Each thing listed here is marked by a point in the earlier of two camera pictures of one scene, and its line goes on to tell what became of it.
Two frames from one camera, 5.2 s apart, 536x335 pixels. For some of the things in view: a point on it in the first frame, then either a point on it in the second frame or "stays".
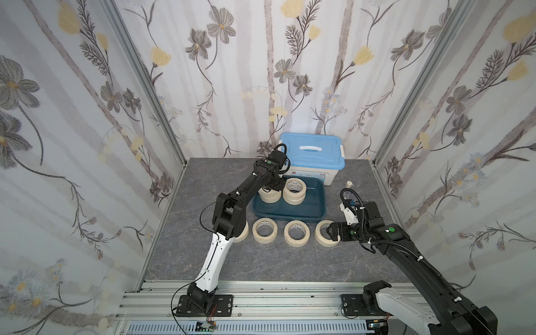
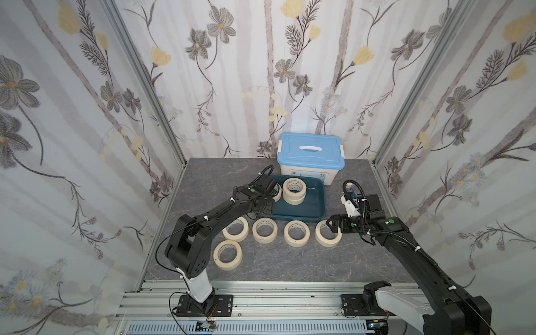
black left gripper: [281, 186] → [270, 201]
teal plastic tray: [313, 209] stays
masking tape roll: [296, 243] stays
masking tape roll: [322, 241] stays
